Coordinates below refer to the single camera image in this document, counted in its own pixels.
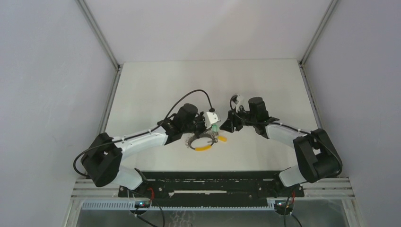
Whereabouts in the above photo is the left black camera cable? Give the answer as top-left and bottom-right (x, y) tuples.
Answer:
(73, 89), (216, 178)

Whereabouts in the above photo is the right aluminium frame post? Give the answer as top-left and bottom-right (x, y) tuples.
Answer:
(298, 0), (341, 128)

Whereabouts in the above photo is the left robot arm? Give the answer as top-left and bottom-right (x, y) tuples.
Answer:
(80, 104), (220, 197)

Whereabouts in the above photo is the left aluminium frame post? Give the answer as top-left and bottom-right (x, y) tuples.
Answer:
(75, 0), (122, 134)

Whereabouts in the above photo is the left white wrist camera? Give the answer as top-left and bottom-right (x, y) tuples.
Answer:
(204, 112), (221, 130)

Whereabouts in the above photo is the key with green tag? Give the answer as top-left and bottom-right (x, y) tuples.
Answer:
(211, 124), (219, 133)

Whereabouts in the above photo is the black camera cable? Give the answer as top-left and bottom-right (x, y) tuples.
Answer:
(73, 89), (216, 178)
(229, 95), (344, 176)

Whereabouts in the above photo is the right black camera cable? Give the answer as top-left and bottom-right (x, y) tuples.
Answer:
(229, 95), (344, 176)

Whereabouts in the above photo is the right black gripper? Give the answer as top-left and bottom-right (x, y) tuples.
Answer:
(220, 105), (257, 132)

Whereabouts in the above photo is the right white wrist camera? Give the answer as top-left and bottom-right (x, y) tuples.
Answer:
(230, 94), (244, 112)

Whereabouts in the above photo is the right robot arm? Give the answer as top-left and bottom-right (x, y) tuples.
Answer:
(220, 95), (343, 197)

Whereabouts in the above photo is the aluminium frame post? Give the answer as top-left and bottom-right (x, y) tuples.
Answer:
(298, 0), (341, 128)
(75, 0), (122, 134)

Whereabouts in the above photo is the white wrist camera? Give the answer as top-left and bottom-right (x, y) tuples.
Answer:
(204, 112), (221, 130)
(230, 94), (244, 112)

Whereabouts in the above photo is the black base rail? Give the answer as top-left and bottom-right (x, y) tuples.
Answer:
(118, 171), (305, 208)

